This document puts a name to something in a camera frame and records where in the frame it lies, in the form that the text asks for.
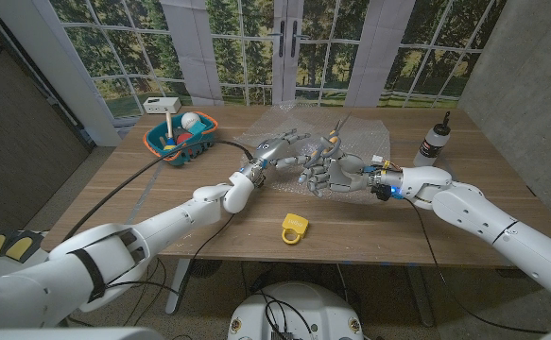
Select black torso cables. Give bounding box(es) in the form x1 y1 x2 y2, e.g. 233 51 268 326
250 290 314 334

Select grey tape strip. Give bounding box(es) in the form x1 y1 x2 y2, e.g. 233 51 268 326
126 162 163 224

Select clear dispenser bottle black cap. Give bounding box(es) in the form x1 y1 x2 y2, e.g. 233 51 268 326
413 110 452 167

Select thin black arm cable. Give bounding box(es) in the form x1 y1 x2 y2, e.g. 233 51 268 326
102 212 237 297
403 197 550 335

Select orange grey handled scissors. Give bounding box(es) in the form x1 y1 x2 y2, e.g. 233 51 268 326
310 112 353 165

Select white power box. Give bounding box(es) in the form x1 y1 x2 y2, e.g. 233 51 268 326
142 96 182 115

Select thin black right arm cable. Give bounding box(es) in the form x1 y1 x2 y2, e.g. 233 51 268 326
403 197 550 335

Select wooden handled toy mallet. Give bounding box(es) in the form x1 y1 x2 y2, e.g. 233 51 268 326
164 111 177 151

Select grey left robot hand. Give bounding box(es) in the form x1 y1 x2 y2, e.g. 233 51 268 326
241 127 313 188

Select yellow padlock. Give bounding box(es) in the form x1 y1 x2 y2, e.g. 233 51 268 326
281 212 310 246

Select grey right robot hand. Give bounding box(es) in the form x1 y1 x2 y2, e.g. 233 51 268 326
296 144 386 199

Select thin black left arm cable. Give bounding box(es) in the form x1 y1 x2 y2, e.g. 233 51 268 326
102 212 237 297

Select black ribbed round object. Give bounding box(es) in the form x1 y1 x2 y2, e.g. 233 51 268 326
188 258 223 279

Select grey table leg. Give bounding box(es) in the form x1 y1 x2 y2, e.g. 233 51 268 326
405 266 436 328

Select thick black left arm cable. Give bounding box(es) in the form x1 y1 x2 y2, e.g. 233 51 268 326
60 139 256 243

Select clear bubble wrap sheet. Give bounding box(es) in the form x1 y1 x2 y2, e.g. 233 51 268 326
232 103 392 207

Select teal basket orange rim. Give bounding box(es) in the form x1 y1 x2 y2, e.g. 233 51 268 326
143 110 219 166

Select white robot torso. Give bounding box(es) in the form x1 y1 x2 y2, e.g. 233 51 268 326
227 281 365 340

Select white baseball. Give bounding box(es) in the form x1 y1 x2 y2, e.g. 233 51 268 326
181 111 202 131

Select printed forest window backdrop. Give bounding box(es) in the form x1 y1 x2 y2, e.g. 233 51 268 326
47 0 510 119

